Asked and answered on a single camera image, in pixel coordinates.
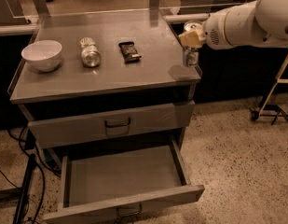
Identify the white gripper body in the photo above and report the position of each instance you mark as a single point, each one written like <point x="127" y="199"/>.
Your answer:
<point x="215" y="32"/>

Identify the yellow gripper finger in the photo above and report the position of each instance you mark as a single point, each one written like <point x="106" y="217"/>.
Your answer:
<point x="192" y="38"/>

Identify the redbull can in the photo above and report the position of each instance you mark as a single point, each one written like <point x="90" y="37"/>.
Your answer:
<point x="191" y="55"/>

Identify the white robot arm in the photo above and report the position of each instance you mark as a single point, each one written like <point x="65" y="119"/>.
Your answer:
<point x="261" y="23"/>

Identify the grey drawer cabinet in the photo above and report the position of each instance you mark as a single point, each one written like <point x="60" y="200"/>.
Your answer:
<point x="158" y="78"/>

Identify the open lower grey drawer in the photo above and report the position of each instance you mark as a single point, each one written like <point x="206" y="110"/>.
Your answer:
<point x="99" y="178"/>

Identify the closed upper grey drawer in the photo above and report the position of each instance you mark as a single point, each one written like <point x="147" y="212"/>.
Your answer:
<point x="86" y="128"/>

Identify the black snack packet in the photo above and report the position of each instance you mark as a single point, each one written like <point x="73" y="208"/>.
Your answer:
<point x="129" y="52"/>

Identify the white ceramic bowl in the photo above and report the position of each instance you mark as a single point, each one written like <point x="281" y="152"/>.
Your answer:
<point x="43" y="55"/>

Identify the black floor bar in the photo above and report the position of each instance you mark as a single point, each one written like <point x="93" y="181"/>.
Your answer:
<point x="24" y="190"/>

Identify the white horizontal rail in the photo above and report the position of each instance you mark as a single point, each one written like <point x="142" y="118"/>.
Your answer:
<point x="30" y="28"/>

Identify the black upper drawer handle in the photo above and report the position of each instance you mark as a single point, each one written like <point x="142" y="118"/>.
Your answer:
<point x="117" y="124"/>

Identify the black drawer handle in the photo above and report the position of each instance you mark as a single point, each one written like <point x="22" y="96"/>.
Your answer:
<point x="129" y="210"/>
<point x="117" y="124"/>

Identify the black lower drawer handle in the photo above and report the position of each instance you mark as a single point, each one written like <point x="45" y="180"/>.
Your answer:
<point x="129" y="210"/>

